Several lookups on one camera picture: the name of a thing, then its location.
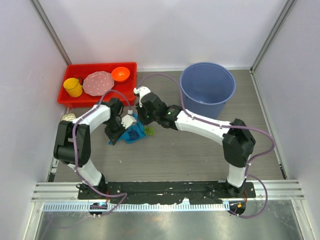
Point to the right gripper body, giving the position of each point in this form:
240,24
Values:
146,118

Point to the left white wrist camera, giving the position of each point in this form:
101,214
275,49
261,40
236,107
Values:
128,120

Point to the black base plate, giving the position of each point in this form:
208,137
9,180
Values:
174,192

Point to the orange bowl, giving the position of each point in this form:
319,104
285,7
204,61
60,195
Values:
120,74

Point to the aluminium front rail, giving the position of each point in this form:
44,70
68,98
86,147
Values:
67,191

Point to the right aluminium corner post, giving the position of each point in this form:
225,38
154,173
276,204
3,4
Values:
289,4

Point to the white slotted cable duct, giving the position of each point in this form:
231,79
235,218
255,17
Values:
90,206

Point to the small floral bowl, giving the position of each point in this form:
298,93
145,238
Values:
68,117

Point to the yellow mug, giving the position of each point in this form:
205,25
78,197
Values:
73,87

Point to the blue dustpan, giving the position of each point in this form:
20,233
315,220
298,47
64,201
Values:
138,126

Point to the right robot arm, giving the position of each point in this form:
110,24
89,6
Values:
237,142

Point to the blue paper scrap middle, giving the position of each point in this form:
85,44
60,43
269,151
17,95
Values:
133,135

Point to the aluminium corner post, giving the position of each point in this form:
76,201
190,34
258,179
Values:
50,30
289,4

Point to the green paper scrap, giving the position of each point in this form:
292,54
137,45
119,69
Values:
149,131

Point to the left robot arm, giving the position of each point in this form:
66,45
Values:
73,142

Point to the blue plastic bucket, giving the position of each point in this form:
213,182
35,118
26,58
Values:
206,88

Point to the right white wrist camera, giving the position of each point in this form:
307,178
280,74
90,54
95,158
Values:
140,92

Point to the left aluminium corner post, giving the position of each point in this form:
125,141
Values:
50,30

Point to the pink polka dot plate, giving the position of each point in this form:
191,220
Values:
97,83

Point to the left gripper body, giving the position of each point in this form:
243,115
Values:
114,128

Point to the red plastic tray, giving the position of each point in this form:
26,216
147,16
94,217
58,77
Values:
85,100

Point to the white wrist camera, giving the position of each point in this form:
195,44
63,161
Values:
140,92
128,120

